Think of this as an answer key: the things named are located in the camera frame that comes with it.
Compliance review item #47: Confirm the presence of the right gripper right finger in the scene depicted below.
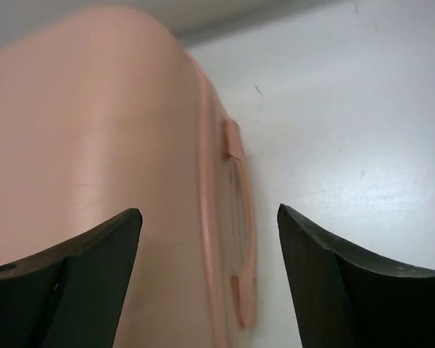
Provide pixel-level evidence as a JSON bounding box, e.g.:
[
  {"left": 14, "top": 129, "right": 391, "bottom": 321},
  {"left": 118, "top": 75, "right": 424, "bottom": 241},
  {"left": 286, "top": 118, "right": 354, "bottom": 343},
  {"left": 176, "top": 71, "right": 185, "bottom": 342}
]
[{"left": 278, "top": 204, "right": 435, "bottom": 347}]

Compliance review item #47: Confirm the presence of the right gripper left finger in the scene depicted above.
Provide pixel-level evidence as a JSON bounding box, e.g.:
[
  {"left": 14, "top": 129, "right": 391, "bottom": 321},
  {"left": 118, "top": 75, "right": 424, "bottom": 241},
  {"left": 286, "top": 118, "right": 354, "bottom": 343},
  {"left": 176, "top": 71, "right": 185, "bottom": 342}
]
[{"left": 0, "top": 209, "right": 142, "bottom": 347}]

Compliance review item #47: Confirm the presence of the pink hard-shell suitcase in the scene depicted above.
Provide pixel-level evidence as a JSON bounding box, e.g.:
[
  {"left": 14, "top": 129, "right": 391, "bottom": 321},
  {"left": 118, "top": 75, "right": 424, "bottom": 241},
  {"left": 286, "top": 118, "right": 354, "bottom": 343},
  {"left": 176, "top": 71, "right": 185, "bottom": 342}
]
[{"left": 0, "top": 7, "right": 257, "bottom": 347}]

